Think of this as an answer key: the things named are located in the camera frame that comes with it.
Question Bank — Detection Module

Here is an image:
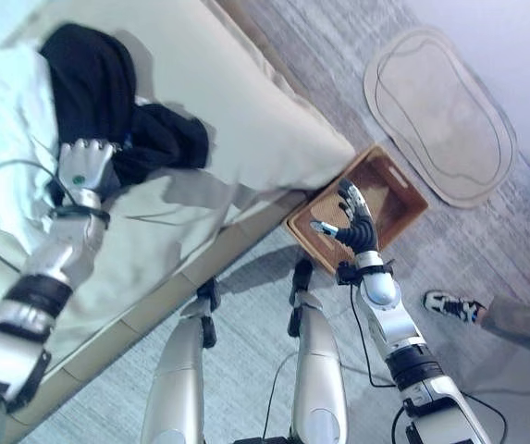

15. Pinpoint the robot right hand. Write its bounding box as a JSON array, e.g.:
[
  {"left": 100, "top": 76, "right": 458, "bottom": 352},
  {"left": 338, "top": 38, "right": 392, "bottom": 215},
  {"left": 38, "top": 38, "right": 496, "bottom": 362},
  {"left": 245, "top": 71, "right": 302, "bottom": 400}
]
[{"left": 309, "top": 178, "right": 381, "bottom": 255}]

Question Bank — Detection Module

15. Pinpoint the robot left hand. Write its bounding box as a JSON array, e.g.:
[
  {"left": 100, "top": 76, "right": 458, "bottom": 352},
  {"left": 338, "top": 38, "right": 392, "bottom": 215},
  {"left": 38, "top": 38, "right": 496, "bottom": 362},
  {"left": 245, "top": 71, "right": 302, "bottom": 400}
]
[{"left": 55, "top": 137, "right": 125, "bottom": 208}]

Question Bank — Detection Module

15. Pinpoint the black garment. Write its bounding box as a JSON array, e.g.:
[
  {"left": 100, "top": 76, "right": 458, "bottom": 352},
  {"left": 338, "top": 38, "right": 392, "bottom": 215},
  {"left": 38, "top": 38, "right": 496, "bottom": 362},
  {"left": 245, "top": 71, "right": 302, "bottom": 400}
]
[{"left": 37, "top": 22, "right": 213, "bottom": 195}]

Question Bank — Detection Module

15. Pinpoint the brown wicker basket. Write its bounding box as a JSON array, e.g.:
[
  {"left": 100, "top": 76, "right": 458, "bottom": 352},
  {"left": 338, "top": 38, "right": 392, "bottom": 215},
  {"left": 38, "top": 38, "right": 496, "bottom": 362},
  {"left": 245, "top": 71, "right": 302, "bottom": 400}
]
[{"left": 286, "top": 143, "right": 430, "bottom": 278}]

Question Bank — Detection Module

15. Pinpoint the person's shoe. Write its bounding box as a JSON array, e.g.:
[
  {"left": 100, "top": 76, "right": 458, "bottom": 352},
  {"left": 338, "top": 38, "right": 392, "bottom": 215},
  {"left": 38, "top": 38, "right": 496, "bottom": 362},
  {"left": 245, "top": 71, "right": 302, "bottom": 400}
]
[{"left": 421, "top": 290, "right": 487, "bottom": 324}]

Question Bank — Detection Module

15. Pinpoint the beige oval rug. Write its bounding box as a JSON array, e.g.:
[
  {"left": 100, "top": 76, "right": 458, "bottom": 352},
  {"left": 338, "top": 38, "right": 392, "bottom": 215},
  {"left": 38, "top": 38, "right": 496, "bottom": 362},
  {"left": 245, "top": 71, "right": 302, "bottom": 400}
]
[{"left": 363, "top": 25, "right": 520, "bottom": 209}]

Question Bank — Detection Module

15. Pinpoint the robot right leg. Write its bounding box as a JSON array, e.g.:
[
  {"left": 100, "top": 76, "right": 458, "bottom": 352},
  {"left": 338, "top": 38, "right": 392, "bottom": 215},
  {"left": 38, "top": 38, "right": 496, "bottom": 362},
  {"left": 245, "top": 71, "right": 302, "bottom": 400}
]
[{"left": 286, "top": 258, "right": 350, "bottom": 444}]

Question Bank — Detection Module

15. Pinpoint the robot leg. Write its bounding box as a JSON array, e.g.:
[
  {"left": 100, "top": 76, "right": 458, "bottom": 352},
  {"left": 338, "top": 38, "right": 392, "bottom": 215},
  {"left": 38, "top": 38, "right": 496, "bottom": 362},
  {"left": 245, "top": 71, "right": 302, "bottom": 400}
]
[
  {"left": 139, "top": 277, "right": 223, "bottom": 444},
  {"left": 286, "top": 258, "right": 350, "bottom": 444}
]

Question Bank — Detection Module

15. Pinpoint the cream duvet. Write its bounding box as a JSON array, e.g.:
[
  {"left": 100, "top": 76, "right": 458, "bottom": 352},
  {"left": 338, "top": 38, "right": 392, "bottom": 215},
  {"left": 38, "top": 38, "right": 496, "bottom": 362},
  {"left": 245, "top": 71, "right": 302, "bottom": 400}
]
[{"left": 55, "top": 0, "right": 356, "bottom": 191}]

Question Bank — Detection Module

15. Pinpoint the person's leg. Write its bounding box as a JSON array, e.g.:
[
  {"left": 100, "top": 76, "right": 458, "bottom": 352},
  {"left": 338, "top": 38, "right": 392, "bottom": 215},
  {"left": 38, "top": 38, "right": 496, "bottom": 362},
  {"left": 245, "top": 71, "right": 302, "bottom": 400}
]
[{"left": 476, "top": 295, "right": 530, "bottom": 363}]

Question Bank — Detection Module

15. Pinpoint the robot left leg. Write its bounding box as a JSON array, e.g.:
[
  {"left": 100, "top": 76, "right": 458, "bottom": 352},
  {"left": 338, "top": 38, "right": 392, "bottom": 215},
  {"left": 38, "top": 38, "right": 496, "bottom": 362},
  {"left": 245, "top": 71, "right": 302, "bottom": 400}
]
[{"left": 139, "top": 277, "right": 223, "bottom": 444}]

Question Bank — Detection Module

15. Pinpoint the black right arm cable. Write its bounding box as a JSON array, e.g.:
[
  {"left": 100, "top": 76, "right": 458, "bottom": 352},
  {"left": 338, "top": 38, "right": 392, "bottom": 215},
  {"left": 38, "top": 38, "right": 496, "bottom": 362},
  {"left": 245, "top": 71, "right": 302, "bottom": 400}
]
[{"left": 348, "top": 280, "right": 509, "bottom": 444}]

